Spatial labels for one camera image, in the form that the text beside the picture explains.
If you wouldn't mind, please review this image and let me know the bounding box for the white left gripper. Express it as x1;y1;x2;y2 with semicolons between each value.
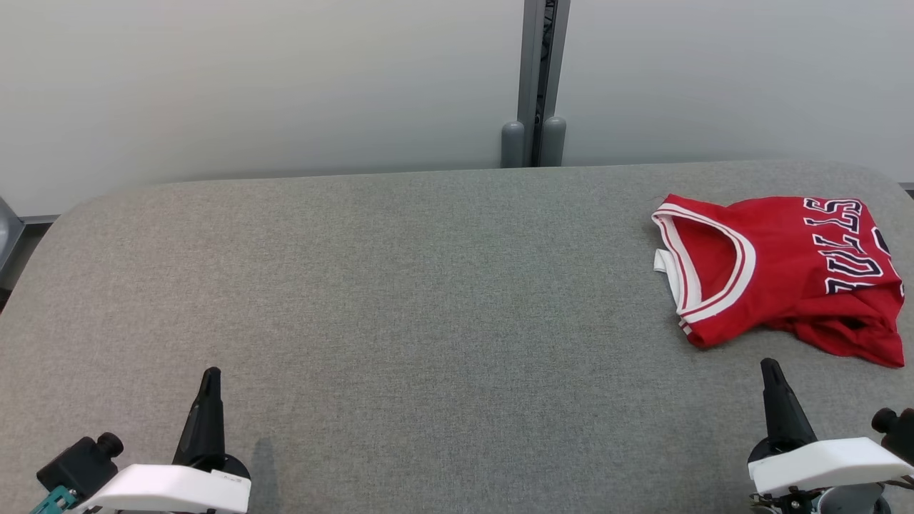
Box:
75;367;252;514

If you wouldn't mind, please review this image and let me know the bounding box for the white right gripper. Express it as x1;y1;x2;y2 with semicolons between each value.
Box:
748;357;914;498

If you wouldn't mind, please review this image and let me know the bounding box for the grey partition post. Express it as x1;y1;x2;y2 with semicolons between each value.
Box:
501;0;572;168

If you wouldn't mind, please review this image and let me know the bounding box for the red jersey with white trim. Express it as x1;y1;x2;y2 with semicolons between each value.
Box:
651;193;906;369

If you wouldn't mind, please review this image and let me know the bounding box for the left camera cable teal connector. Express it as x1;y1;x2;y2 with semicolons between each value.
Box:
29;485;79;514

